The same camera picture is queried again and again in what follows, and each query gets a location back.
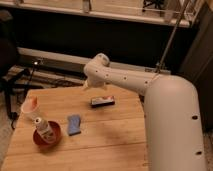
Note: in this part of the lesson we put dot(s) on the black office chair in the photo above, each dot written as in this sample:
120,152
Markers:
9,56

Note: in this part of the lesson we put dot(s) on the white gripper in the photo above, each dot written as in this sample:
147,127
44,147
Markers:
89,83

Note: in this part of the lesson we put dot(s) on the white plastic bottle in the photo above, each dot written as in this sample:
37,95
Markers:
45,130

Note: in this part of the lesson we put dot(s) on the red bowl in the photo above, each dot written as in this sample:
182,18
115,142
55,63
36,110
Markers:
41,143

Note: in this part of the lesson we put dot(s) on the black whiteboard eraser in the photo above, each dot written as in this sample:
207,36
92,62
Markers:
102,101

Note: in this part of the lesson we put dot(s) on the metal pole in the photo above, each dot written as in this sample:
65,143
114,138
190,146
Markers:
159,65

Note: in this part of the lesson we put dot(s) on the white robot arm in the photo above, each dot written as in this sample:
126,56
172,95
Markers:
172,114

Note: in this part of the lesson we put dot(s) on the grey baseboard heater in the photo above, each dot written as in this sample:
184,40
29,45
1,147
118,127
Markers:
69,62

